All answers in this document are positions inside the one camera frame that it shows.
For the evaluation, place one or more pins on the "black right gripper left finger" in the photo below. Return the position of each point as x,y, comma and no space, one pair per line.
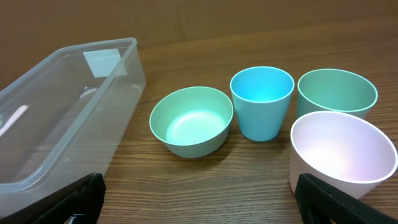
79,202

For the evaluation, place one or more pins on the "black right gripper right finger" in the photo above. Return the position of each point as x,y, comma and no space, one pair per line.
321,203

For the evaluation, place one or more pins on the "pink plastic cup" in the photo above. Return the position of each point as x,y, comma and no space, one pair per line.
343,150

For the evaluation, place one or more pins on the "clear plastic storage container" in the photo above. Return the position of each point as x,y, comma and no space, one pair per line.
65,117

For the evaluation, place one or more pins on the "green plastic cup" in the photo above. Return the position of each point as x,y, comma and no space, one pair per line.
330,89

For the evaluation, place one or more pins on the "blue plastic cup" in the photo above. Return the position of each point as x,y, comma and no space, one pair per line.
261,97

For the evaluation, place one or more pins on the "green plastic bowl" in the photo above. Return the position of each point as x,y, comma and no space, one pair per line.
192,122

